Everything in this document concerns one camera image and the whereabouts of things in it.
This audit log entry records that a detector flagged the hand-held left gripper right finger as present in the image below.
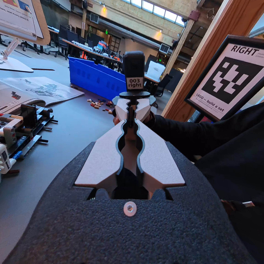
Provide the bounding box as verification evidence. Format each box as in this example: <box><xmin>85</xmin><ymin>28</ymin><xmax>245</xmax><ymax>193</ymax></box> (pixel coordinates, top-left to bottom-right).
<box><xmin>135</xmin><ymin>119</ymin><xmax>185</xmax><ymax>198</ymax></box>

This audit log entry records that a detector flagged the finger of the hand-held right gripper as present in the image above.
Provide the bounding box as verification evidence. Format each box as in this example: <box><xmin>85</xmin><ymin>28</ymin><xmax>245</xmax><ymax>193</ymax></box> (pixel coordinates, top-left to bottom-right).
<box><xmin>135</xmin><ymin>99</ymin><xmax>152</xmax><ymax>122</ymax></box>
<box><xmin>115</xmin><ymin>99</ymin><xmax>130</xmax><ymax>122</ymax></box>

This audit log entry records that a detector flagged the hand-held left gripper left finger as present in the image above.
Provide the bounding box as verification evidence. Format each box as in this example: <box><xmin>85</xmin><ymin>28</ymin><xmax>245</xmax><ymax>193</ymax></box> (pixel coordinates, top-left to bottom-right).
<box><xmin>75</xmin><ymin>119</ymin><xmax>127</xmax><ymax>193</ymax></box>

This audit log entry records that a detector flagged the black lego axle pin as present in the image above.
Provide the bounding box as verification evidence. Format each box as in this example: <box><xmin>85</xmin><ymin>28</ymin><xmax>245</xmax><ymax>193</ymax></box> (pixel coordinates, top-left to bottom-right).
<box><xmin>127</xmin><ymin>101</ymin><xmax>135</xmax><ymax>128</ymax></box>

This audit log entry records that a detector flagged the person's right forearm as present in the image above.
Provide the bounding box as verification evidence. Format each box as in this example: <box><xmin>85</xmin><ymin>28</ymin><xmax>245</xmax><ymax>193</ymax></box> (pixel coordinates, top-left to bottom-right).
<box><xmin>148</xmin><ymin>103</ymin><xmax>264</xmax><ymax>164</ymax></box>

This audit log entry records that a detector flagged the pile of loose lego pieces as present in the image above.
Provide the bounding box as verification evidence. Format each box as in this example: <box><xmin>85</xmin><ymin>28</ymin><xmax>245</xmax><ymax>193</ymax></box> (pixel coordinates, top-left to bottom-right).
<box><xmin>87</xmin><ymin>98</ymin><xmax>116</xmax><ymax>115</ymax></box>

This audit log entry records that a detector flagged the partly built lego model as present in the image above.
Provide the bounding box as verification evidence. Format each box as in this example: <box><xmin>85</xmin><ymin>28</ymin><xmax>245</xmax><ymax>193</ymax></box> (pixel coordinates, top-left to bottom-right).
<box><xmin>0</xmin><ymin>104</ymin><xmax>58</xmax><ymax>176</ymax></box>

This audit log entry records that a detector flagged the lego instruction booklet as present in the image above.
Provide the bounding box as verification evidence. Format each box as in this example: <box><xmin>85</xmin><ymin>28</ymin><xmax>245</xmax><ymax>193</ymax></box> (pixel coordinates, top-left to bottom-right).
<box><xmin>0</xmin><ymin>77</ymin><xmax>85</xmax><ymax>114</ymax></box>

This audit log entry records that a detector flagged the person's right hand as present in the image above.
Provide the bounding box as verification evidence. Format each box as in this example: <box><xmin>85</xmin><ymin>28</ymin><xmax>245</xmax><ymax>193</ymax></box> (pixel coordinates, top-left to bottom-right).
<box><xmin>113</xmin><ymin>112</ymin><xmax>155</xmax><ymax>126</ymax></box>

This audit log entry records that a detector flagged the blue plastic bin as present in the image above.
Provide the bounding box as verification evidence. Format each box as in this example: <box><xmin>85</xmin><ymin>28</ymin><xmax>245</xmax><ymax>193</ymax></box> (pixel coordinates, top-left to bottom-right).
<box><xmin>68</xmin><ymin>57</ymin><xmax>127</xmax><ymax>101</ymax></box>

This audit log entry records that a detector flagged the long background table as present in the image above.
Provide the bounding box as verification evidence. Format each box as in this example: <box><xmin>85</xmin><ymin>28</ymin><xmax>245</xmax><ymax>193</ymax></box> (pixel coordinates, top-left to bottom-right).
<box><xmin>62</xmin><ymin>38</ymin><xmax>124</xmax><ymax>71</ymax></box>

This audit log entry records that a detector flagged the thin wooden column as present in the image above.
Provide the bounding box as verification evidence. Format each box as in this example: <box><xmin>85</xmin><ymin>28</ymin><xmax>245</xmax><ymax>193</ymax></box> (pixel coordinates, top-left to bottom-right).
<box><xmin>162</xmin><ymin>11</ymin><xmax>195</xmax><ymax>80</ymax></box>

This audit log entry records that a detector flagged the black office chair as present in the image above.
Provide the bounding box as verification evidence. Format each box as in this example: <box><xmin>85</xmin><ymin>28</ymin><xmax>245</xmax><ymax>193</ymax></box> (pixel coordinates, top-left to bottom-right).
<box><xmin>54</xmin><ymin>24</ymin><xmax>69</xmax><ymax>61</ymax></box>

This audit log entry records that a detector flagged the black framed marker sign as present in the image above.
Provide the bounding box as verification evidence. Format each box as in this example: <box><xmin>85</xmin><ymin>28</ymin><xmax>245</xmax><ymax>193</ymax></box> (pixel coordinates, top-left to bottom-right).
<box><xmin>184</xmin><ymin>35</ymin><xmax>264</xmax><ymax>122</ymax></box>

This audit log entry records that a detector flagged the white document stand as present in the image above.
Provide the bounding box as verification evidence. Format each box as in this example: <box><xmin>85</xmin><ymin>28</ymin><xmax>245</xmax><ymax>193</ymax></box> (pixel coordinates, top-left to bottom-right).
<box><xmin>0</xmin><ymin>0</ymin><xmax>51</xmax><ymax>73</ymax></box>

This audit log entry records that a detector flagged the printed instruction sheet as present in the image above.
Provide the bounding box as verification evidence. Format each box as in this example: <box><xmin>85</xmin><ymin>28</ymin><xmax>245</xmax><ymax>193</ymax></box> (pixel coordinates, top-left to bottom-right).
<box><xmin>0</xmin><ymin>0</ymin><xmax>44</xmax><ymax>41</ymax></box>

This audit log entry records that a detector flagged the thick wooden post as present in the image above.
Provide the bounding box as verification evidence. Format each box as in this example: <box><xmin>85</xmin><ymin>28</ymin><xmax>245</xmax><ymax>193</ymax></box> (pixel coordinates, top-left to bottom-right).
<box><xmin>161</xmin><ymin>0</ymin><xmax>264</xmax><ymax>122</ymax></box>

